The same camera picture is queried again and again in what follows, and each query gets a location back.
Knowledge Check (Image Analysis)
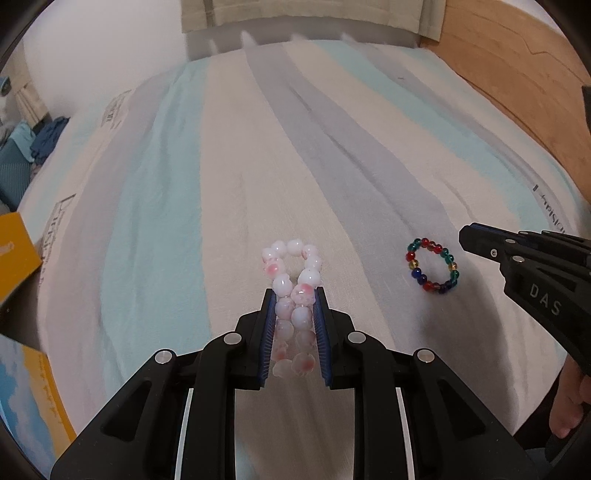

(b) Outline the pink white bead bracelet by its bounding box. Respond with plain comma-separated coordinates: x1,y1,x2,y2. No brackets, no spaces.
261,238,324,380

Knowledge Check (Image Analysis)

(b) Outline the white blue jewelry box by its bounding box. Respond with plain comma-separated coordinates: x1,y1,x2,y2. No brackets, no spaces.
0,336,76,478

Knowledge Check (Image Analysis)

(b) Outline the beige curtain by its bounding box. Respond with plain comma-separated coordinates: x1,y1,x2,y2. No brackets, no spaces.
5,42,49,128

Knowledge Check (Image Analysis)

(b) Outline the multicolour glass bead bracelet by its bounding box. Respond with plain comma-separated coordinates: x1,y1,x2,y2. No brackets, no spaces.
404,237,461,295

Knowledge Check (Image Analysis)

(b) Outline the striped bed sheet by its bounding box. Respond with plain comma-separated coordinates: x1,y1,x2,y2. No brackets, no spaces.
19,41,589,430

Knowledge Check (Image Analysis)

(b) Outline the yellow box lid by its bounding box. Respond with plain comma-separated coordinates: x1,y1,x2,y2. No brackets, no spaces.
0,212,42,303

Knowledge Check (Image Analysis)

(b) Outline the light blue cloth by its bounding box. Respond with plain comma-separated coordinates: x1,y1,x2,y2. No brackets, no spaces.
9,121,36,164

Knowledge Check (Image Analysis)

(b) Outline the dark blue clothes pile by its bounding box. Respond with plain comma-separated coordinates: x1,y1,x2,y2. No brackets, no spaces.
30,117,69,165

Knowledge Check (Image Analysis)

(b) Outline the right hand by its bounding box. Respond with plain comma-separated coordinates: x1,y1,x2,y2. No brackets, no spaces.
549,356,590,439

